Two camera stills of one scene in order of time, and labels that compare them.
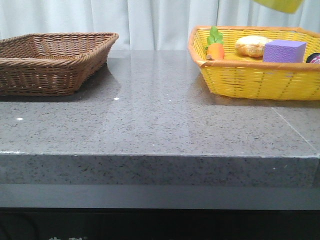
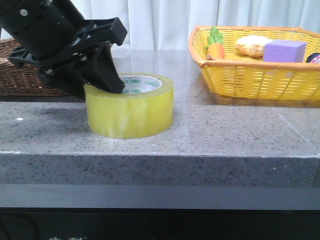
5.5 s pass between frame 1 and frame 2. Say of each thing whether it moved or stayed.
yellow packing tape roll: moved
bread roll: stayed
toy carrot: stayed
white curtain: stayed
